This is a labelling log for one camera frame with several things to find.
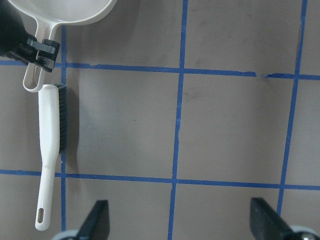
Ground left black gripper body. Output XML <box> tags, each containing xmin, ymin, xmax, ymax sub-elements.
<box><xmin>0</xmin><ymin>0</ymin><xmax>37</xmax><ymax>65</ymax></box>

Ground cream plastic dustpan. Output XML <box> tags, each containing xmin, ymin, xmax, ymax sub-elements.
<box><xmin>7</xmin><ymin>0</ymin><xmax>118</xmax><ymax>93</ymax></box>

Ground cream hand brush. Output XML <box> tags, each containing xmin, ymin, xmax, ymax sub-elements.
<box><xmin>35</xmin><ymin>84</ymin><xmax>67</xmax><ymax>231</ymax></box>

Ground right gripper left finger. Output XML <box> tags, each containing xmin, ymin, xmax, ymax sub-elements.
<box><xmin>76</xmin><ymin>200</ymin><xmax>110</xmax><ymax>240</ymax></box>

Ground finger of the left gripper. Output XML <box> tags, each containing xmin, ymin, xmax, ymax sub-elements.
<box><xmin>26</xmin><ymin>37</ymin><xmax>60</xmax><ymax>73</ymax></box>

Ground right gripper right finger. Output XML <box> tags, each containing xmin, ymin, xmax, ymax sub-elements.
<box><xmin>250</xmin><ymin>197</ymin><xmax>300</xmax><ymax>240</ymax></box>

